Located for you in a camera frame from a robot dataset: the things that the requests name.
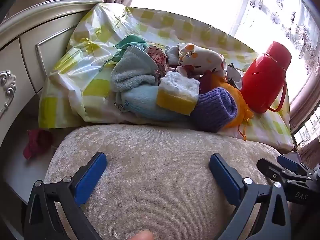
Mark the sheer lace curtain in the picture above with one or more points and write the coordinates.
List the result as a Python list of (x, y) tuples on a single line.
[(282, 12)]

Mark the dark red cloth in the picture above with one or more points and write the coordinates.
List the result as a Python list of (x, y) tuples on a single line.
[(37, 143)]

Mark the magenta knit hat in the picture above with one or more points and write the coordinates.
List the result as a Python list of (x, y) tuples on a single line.
[(205, 82)]

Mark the pink embroidered curtain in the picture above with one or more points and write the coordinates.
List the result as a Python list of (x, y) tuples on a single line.
[(302, 105)]

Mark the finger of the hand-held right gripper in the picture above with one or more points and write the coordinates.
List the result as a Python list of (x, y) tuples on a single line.
[(272, 170), (287, 161)]

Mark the white pink floral cloth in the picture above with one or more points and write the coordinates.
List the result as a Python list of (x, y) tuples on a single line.
[(156, 55)]

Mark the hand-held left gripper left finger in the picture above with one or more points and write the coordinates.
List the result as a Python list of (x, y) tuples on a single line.
[(90, 177)]

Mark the orange knitted sock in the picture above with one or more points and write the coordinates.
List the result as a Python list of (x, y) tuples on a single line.
[(241, 102)]

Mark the person's left hand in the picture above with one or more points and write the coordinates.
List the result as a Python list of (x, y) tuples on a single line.
[(142, 235)]

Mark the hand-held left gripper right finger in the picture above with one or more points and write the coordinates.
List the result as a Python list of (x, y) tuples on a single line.
[(225, 177)]

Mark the red thermos jug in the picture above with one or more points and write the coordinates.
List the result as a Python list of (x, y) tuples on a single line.
[(262, 80)]

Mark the purple knitted sock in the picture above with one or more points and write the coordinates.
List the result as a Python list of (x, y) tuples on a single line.
[(212, 110)]

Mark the beige velvet cushion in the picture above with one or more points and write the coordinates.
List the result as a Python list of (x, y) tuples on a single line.
[(155, 167)]

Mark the yellow and white sock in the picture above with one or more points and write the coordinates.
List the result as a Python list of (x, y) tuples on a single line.
[(175, 97)]

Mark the teal knitted cloth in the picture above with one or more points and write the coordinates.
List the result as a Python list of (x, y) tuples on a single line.
[(130, 41)]

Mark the dark framed window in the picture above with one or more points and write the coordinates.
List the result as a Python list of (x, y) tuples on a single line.
[(307, 130)]

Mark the black white checked pouch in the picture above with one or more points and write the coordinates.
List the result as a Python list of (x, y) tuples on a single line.
[(233, 73)]

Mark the yellow checked plastic tablecloth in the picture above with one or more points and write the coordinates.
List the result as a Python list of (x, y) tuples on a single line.
[(175, 27)]

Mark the white pouch with orange spots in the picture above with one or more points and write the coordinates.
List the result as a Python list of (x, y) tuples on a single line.
[(200, 57)]

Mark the light blue zip pouch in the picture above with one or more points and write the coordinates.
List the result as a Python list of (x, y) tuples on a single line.
[(145, 102)]

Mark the cream carved dresser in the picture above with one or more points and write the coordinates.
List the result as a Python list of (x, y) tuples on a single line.
[(27, 55)]

